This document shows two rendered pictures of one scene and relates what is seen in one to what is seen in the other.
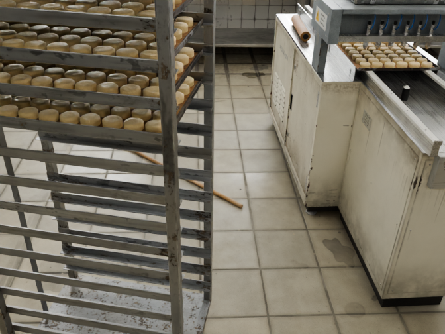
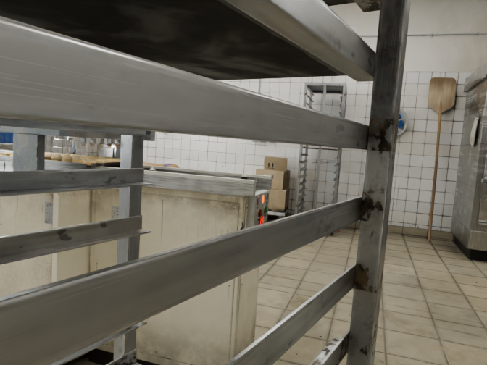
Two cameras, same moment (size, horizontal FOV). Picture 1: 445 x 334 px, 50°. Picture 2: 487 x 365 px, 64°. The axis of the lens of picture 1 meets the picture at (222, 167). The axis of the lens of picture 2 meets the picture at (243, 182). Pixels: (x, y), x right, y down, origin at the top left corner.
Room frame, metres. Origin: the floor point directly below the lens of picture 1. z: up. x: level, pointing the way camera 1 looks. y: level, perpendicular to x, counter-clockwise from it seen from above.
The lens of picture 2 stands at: (0.94, 0.65, 1.03)
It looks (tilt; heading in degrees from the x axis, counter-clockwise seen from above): 5 degrees down; 292
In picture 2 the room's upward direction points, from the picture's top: 4 degrees clockwise
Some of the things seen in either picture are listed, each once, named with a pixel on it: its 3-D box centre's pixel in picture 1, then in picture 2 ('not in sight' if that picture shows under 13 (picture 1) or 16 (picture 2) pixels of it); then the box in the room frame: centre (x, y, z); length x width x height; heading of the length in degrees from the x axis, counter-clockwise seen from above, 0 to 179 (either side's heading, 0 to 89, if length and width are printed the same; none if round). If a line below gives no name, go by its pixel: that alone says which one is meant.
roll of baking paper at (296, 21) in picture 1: (300, 27); not in sight; (2.98, -0.47, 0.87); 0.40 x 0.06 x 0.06; 2
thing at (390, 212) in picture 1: (404, 187); (176, 269); (1.85, -0.86, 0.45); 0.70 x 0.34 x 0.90; 5
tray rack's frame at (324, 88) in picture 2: not in sight; (321, 158); (1.90, -4.36, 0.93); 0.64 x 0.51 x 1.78; 97
